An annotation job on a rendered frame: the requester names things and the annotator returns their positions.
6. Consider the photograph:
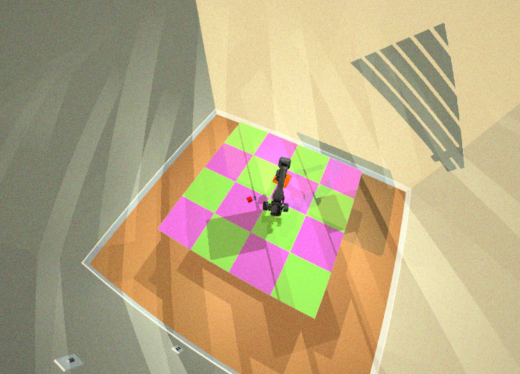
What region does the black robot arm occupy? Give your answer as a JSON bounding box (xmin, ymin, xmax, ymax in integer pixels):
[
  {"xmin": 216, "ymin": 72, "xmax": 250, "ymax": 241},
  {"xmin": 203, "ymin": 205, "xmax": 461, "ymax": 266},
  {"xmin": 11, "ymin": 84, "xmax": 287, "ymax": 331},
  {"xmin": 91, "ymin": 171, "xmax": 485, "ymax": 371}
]
[{"xmin": 270, "ymin": 157, "xmax": 291, "ymax": 217}]

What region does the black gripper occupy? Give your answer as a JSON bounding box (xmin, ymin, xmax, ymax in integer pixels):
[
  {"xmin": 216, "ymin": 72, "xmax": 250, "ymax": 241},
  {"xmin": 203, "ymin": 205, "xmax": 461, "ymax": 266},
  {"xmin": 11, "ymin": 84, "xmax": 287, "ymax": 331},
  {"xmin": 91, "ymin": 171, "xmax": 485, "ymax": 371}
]
[{"xmin": 263, "ymin": 201, "xmax": 289, "ymax": 212}]

